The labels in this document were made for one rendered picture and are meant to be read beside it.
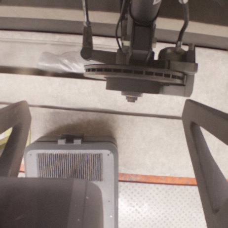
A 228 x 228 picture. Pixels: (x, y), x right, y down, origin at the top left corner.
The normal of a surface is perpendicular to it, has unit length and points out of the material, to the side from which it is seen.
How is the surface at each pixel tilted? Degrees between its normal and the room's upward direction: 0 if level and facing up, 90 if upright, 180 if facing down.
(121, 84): 31
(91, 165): 0
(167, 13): 0
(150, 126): 0
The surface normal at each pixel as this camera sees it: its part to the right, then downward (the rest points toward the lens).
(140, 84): 0.16, 0.13
